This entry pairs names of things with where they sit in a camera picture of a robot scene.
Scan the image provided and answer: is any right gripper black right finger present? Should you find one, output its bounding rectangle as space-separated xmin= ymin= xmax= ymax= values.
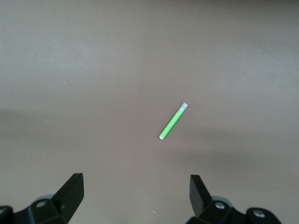
xmin=186 ymin=174 xmax=281 ymax=224

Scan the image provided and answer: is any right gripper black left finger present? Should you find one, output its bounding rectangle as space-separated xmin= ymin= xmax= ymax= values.
xmin=0 ymin=172 xmax=84 ymax=224

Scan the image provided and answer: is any green marker pen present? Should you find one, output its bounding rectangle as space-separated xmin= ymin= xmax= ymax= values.
xmin=159 ymin=102 xmax=189 ymax=140

